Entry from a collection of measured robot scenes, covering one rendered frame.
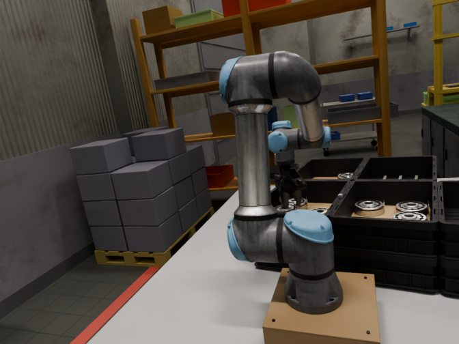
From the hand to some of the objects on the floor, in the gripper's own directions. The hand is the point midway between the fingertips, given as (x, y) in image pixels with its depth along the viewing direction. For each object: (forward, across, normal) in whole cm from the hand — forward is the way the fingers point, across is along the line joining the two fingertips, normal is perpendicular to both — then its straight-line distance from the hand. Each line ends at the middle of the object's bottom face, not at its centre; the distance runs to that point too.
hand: (293, 209), depth 139 cm
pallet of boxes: (+85, +45, -219) cm, 240 cm away
